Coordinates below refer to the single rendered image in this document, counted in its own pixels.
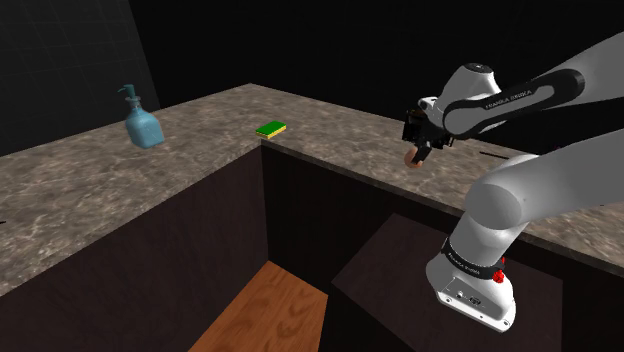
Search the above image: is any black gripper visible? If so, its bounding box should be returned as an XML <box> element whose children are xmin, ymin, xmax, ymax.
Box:
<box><xmin>401</xmin><ymin>107</ymin><xmax>456</xmax><ymax>165</ymax></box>

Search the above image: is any dark robot stand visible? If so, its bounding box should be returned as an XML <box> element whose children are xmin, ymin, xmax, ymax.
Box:
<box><xmin>319</xmin><ymin>212</ymin><xmax>565</xmax><ymax>352</ymax></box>

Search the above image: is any green and yellow sponge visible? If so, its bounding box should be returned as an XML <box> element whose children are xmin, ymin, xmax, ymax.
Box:
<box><xmin>255</xmin><ymin>120</ymin><xmax>288</xmax><ymax>141</ymax></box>

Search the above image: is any blue soap dispenser bottle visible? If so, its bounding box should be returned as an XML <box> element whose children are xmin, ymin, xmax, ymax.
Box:
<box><xmin>116</xmin><ymin>83</ymin><xmax>165</xmax><ymax>150</ymax></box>

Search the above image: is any dark brown counter cabinet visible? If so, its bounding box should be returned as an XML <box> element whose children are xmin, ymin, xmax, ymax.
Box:
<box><xmin>0</xmin><ymin>138</ymin><xmax>624</xmax><ymax>352</ymax></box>

